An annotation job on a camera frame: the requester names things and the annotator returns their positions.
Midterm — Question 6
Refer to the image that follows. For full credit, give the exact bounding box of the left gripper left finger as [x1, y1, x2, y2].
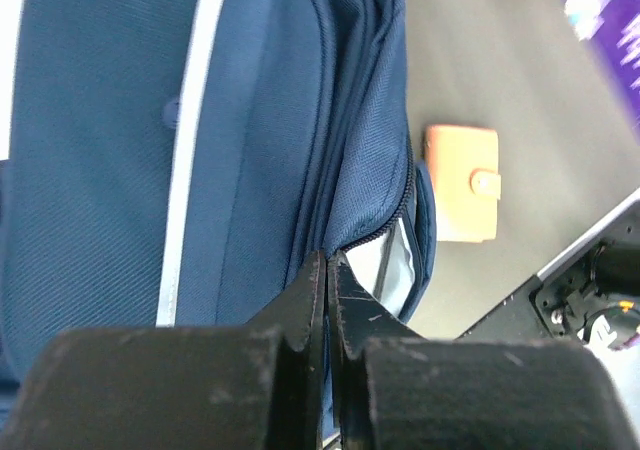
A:
[1, 252, 327, 449]

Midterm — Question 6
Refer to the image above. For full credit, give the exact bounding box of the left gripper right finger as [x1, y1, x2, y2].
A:
[327, 254, 639, 449]

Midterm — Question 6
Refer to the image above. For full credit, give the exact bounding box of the navy blue backpack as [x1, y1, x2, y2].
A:
[1, 0, 436, 414]

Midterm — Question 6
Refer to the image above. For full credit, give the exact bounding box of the purple book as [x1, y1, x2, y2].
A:
[564, 0, 639, 134]

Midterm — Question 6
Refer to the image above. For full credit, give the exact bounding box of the tan leather wallet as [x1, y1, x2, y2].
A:
[424, 124, 502, 243]

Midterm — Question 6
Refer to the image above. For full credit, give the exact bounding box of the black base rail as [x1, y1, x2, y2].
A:
[460, 191, 639, 350]

